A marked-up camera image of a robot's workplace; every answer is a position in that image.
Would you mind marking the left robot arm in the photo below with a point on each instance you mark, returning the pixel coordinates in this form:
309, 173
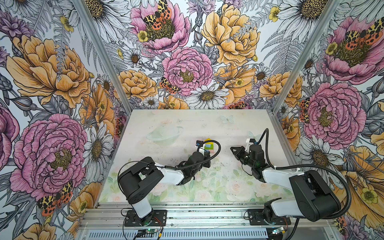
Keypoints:
143, 176

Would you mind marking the green wood block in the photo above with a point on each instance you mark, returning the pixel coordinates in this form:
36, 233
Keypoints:
209, 146

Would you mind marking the corner aluminium post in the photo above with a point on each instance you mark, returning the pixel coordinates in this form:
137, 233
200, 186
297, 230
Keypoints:
93, 34
323, 23

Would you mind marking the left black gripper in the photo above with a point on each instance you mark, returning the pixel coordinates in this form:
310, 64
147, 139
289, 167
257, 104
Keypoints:
207, 155

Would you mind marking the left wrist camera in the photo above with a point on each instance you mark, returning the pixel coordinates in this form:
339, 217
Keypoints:
200, 146

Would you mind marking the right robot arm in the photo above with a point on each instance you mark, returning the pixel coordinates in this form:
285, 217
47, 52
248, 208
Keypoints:
312, 197

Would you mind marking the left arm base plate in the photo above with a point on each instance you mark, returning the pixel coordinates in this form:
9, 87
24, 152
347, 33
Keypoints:
157, 218

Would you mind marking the vented metal grille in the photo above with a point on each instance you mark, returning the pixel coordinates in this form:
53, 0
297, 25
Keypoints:
180, 234

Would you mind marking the right corner aluminium post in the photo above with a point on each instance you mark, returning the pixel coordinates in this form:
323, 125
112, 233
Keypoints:
323, 23

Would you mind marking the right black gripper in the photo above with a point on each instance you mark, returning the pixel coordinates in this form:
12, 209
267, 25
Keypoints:
239, 150

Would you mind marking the aluminium rail frame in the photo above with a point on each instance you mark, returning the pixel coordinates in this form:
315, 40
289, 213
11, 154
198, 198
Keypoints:
108, 216

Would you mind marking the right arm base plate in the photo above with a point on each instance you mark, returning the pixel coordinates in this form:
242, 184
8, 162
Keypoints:
265, 217

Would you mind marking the left corner aluminium post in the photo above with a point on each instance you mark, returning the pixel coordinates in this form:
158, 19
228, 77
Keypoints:
93, 34

